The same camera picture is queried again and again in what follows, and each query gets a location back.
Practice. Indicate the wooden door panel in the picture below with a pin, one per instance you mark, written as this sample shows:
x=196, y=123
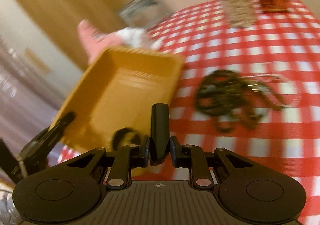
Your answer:
x=62, y=2

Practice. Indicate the yellow plastic tray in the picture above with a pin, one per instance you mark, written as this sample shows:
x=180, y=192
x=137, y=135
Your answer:
x=120, y=95

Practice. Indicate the framed picture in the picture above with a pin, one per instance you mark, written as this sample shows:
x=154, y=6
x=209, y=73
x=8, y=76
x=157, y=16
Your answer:
x=142, y=10

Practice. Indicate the pink star plush toy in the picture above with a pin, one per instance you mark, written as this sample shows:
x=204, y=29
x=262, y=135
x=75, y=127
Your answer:
x=92, y=40

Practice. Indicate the white plush toy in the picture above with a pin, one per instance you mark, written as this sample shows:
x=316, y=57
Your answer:
x=132, y=37

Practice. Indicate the purple patterned curtain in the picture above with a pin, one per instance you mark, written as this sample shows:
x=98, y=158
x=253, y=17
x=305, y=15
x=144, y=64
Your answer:
x=22, y=105

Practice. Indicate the red checkered tablecloth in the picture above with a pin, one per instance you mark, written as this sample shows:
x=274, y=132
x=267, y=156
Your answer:
x=262, y=52

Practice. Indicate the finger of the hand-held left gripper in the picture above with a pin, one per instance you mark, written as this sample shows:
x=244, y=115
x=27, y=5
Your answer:
x=62, y=121

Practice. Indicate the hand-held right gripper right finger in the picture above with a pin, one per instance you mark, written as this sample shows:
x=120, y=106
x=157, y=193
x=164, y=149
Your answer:
x=175, y=153

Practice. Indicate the jar of cashews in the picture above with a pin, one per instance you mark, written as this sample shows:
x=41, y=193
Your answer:
x=237, y=5

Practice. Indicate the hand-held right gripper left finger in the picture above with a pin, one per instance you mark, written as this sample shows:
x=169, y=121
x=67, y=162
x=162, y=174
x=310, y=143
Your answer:
x=145, y=153

